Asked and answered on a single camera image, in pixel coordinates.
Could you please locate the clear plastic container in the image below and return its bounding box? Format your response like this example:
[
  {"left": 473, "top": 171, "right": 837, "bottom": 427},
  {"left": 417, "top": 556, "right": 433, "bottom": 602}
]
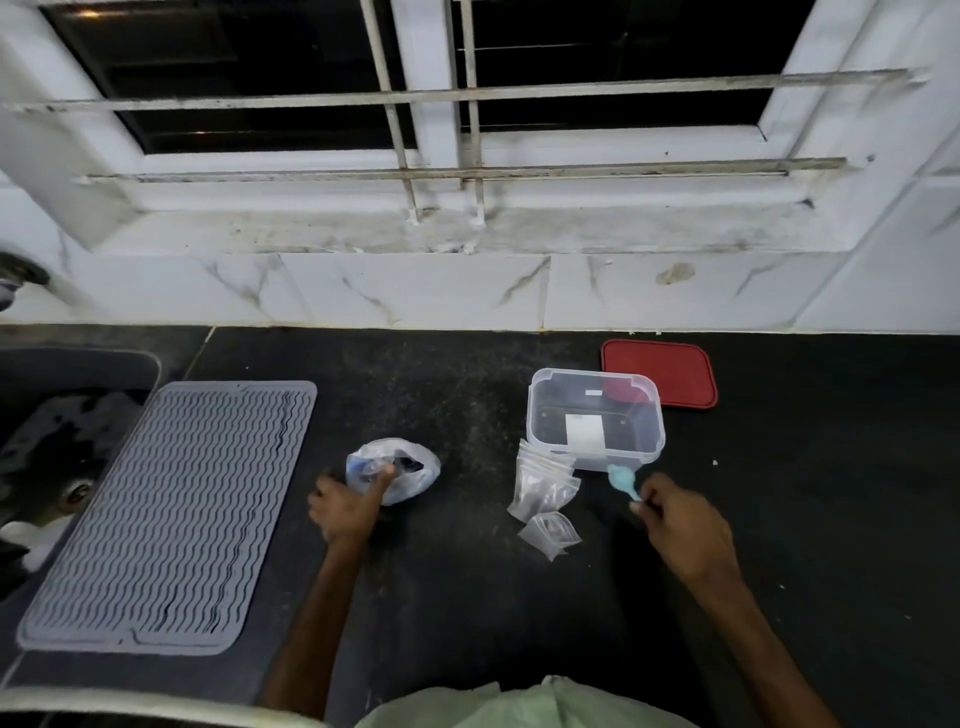
[{"left": 525, "top": 367, "right": 667, "bottom": 474}]

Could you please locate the person's right hand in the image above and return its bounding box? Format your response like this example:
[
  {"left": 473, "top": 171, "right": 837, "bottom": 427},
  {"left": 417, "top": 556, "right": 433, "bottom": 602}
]
[{"left": 628, "top": 472, "right": 742, "bottom": 586}]

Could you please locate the grey wavy drying mat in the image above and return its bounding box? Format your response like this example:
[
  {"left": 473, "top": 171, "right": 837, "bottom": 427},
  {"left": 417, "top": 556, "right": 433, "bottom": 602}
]
[{"left": 16, "top": 380, "right": 318, "bottom": 657}]

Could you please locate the person's left forearm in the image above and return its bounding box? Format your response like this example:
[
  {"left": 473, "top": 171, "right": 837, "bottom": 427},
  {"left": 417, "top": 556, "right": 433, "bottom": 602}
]
[{"left": 256, "top": 536, "right": 370, "bottom": 721}]

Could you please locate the small clear zip bag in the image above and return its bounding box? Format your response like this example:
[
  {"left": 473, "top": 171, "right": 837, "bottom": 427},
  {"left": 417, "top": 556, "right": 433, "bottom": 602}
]
[{"left": 517, "top": 511, "right": 583, "bottom": 562}]

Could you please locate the red container lid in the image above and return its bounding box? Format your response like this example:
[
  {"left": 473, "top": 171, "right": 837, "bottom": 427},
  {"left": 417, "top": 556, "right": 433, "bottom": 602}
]
[{"left": 600, "top": 339, "right": 719, "bottom": 411}]

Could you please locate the clear plastic bag with contents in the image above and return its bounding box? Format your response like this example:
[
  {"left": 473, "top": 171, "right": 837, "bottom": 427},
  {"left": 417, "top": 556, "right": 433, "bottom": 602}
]
[{"left": 345, "top": 438, "right": 442, "bottom": 507}]

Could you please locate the light blue plastic spoon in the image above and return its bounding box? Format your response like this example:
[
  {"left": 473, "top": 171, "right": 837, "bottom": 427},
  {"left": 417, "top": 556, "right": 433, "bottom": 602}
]
[{"left": 606, "top": 463, "right": 645, "bottom": 504}]

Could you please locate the stack of small zip bags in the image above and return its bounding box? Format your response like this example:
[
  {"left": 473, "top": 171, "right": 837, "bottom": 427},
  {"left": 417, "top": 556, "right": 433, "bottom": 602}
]
[{"left": 507, "top": 439, "right": 582, "bottom": 524}]

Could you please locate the person's right forearm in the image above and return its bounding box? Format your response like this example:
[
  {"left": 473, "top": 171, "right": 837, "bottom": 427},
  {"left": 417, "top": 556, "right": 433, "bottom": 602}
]
[{"left": 693, "top": 566, "right": 841, "bottom": 728}]

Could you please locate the person's left hand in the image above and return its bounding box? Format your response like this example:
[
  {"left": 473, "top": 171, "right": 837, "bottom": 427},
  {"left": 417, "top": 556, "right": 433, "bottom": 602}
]
[{"left": 307, "top": 463, "right": 396, "bottom": 545}]

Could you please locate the steel kitchen sink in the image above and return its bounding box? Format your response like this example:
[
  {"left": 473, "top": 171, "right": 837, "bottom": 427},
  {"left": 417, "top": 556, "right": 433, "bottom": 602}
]
[{"left": 0, "top": 346, "right": 163, "bottom": 601}]

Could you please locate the metal tap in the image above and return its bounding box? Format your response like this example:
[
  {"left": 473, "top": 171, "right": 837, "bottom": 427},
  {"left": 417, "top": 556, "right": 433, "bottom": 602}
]
[{"left": 0, "top": 251, "right": 52, "bottom": 312}]

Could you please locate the white window frame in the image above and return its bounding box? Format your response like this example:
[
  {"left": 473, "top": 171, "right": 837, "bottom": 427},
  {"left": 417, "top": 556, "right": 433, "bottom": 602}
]
[{"left": 0, "top": 0, "right": 960, "bottom": 252}]

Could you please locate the light green shirt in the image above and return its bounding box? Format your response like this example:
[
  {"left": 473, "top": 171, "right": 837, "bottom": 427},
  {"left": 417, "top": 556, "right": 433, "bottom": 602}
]
[{"left": 356, "top": 675, "right": 699, "bottom": 728}]

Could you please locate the metal window grille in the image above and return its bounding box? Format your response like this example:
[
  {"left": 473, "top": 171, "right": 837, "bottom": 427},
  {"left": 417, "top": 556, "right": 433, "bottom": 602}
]
[{"left": 7, "top": 0, "right": 912, "bottom": 226}]

